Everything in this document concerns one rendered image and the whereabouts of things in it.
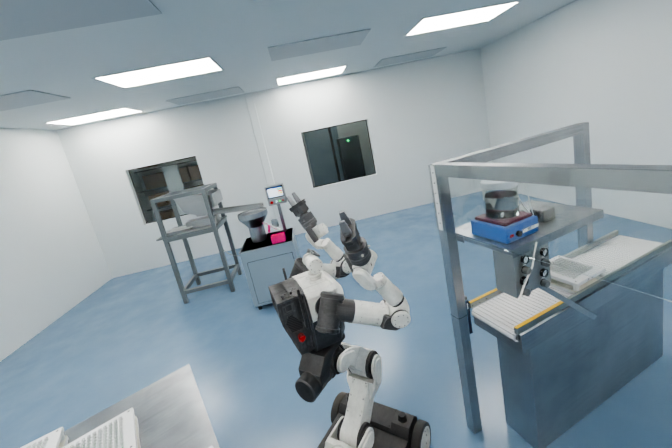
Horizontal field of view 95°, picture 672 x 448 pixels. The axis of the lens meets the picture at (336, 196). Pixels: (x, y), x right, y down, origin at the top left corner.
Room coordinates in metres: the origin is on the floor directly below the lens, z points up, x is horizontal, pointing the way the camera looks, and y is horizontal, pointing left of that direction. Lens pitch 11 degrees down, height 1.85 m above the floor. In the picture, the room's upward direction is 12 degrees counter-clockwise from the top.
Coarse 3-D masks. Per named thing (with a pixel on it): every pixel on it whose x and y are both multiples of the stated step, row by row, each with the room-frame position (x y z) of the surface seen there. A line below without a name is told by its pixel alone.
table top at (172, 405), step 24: (168, 384) 1.34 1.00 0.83; (192, 384) 1.31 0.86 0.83; (120, 408) 1.25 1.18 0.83; (144, 408) 1.22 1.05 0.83; (168, 408) 1.19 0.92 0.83; (192, 408) 1.16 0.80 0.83; (72, 432) 1.16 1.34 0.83; (144, 432) 1.08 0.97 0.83; (168, 432) 1.06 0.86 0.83; (192, 432) 1.04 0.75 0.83
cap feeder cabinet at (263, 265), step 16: (288, 240) 3.44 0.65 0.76; (240, 256) 3.36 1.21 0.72; (256, 256) 3.38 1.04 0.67; (272, 256) 3.39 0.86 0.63; (288, 256) 3.40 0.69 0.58; (256, 272) 3.37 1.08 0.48; (272, 272) 3.38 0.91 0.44; (288, 272) 3.40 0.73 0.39; (256, 288) 3.36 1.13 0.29; (256, 304) 3.36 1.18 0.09
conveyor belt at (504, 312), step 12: (552, 288) 1.51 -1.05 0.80; (492, 300) 1.51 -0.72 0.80; (504, 300) 1.49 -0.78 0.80; (516, 300) 1.47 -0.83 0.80; (528, 300) 1.45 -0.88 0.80; (540, 300) 1.43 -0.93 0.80; (552, 300) 1.41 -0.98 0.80; (480, 312) 1.43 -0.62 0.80; (492, 312) 1.41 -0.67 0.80; (504, 312) 1.39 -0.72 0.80; (516, 312) 1.38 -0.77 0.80; (528, 312) 1.36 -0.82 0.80; (492, 324) 1.35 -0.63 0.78; (504, 324) 1.31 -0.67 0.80; (516, 324) 1.29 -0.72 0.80
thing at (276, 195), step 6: (270, 186) 3.79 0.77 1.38; (276, 186) 3.79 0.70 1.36; (282, 186) 3.80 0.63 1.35; (270, 192) 3.78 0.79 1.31; (276, 192) 3.79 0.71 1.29; (282, 192) 3.79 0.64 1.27; (270, 198) 3.78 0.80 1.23; (276, 198) 3.79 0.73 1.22; (282, 198) 3.80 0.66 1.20; (270, 204) 3.78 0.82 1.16; (276, 204) 3.79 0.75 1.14; (282, 216) 3.83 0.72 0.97; (282, 222) 3.83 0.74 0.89
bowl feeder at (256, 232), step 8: (256, 208) 3.88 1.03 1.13; (264, 208) 3.82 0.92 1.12; (240, 216) 3.56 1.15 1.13; (248, 216) 3.52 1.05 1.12; (256, 216) 3.54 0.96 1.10; (264, 216) 3.63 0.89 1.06; (248, 224) 3.57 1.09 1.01; (256, 224) 3.59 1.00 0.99; (272, 224) 3.65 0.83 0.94; (256, 232) 3.61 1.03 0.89; (264, 232) 3.67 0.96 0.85; (256, 240) 3.61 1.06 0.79
